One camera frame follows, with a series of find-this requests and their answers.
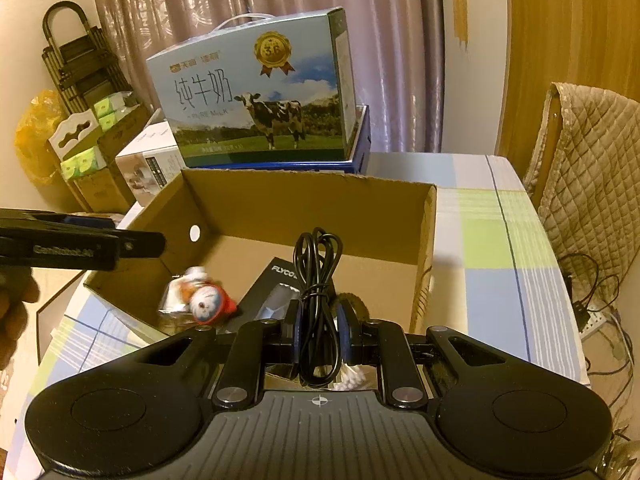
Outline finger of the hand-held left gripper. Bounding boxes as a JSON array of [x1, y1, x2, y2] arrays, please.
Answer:
[[0, 209, 117, 233], [114, 231, 167, 261]]

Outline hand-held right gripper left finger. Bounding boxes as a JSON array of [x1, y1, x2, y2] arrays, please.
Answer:
[[135, 297, 303, 408]]

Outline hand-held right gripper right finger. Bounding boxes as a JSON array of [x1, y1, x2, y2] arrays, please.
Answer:
[[335, 297, 506, 408]]

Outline black cable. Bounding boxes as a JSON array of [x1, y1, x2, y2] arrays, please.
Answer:
[[292, 226, 346, 390]]

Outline black shaver box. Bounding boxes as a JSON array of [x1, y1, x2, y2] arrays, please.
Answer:
[[222, 257, 336, 335]]

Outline bag of cotton swabs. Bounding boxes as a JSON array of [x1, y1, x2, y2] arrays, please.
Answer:
[[332, 365, 368, 393]]

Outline blue cat toy figure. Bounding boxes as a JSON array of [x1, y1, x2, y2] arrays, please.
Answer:
[[170, 266, 238, 325]]

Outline brown cardboard box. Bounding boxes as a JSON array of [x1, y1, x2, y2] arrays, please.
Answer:
[[82, 167, 438, 391]]

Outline person's left hand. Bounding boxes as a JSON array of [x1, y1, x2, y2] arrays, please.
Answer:
[[0, 266, 41, 363]]

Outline brown carton with white flaps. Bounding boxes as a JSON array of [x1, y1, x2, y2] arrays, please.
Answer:
[[47, 112, 136, 213]]

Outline stack of green tissue packs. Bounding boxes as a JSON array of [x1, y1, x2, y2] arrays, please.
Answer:
[[60, 92, 136, 181]]

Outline white appliance box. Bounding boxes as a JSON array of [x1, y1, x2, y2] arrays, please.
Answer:
[[115, 121, 183, 207]]

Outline yellow plastic bag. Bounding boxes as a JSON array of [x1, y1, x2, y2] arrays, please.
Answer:
[[15, 89, 71, 196]]

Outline plain brown carton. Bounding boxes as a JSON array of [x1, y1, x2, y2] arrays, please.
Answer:
[[95, 92, 161, 161]]

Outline black folding stool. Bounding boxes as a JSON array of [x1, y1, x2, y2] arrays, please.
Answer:
[[41, 2, 133, 126]]

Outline blue milk gift carton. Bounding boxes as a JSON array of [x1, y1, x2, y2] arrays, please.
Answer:
[[146, 7, 358, 170]]

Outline black plug adapter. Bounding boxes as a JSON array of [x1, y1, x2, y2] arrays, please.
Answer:
[[572, 300, 593, 332]]

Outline white power strip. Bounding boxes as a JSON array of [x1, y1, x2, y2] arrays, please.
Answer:
[[580, 310, 623, 337]]

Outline chair with quilted cover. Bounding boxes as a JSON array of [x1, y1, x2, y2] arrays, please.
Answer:
[[537, 81, 640, 286]]

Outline wooden door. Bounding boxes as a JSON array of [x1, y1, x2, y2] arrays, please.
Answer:
[[495, 0, 640, 161]]

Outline floor cable bundle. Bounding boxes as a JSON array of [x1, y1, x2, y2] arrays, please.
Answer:
[[557, 252, 640, 378]]

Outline pale wooden wall strips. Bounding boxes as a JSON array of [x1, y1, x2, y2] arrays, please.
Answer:
[[451, 0, 468, 52]]

